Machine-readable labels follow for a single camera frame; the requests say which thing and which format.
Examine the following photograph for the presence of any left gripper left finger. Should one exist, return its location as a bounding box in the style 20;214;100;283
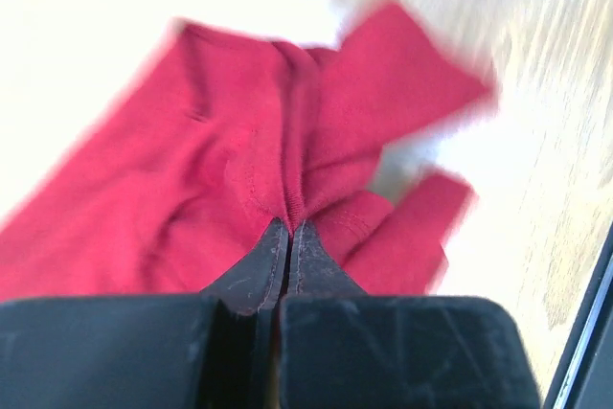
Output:
201;218;289;316

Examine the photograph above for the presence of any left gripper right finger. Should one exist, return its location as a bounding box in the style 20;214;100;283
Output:
286;221;366;297

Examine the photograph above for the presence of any dark red t shirt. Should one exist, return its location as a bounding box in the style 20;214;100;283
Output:
1;1;494;300

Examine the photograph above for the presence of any white perforated plastic basket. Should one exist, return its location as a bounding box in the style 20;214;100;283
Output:
1;0;420;215

